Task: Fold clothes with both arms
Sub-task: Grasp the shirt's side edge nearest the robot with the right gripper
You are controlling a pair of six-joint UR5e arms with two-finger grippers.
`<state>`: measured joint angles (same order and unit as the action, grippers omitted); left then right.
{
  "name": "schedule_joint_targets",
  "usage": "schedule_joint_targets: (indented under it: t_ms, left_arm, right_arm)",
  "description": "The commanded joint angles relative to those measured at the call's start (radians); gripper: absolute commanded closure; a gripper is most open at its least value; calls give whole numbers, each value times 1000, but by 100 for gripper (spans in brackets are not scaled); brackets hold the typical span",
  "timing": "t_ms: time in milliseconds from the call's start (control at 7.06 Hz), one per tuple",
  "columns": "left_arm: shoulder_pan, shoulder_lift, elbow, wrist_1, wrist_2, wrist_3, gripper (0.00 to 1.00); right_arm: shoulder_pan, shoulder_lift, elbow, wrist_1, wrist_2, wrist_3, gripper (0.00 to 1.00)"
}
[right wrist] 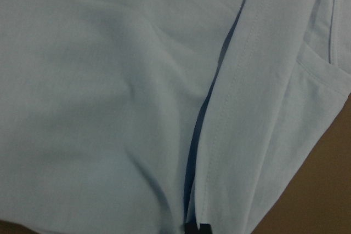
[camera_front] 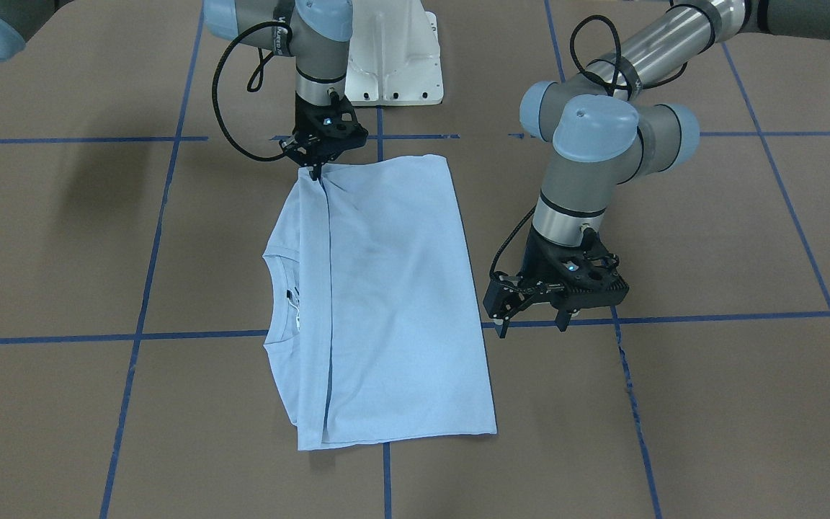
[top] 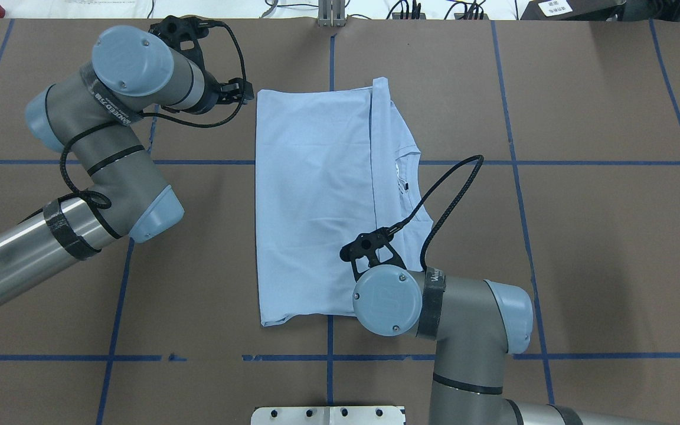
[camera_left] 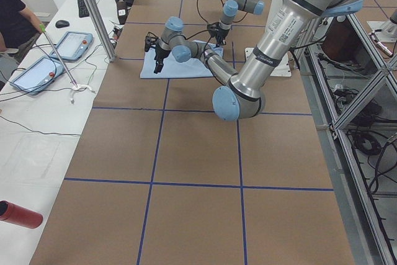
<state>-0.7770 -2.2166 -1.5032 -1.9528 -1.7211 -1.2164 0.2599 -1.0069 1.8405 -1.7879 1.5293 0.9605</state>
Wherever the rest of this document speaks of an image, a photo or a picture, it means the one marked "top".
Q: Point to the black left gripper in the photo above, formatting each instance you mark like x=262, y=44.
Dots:
x=212, y=98

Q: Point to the light blue t-shirt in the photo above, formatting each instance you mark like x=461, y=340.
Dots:
x=329, y=166

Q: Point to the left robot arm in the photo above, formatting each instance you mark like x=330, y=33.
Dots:
x=181, y=64

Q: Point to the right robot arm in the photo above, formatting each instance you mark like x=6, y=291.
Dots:
x=475, y=325

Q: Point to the black monitor stand box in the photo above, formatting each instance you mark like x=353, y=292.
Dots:
x=573, y=11

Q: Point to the black mount left camera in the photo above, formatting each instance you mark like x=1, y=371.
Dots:
x=182, y=34

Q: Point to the black mount camera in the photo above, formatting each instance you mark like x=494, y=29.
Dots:
x=182, y=34
x=366, y=246

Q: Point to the grey aluminium frame post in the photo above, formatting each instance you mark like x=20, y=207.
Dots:
x=332, y=13

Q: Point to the black mount right camera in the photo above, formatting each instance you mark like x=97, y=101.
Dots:
x=366, y=246

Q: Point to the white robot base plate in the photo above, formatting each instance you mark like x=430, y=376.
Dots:
x=329, y=415

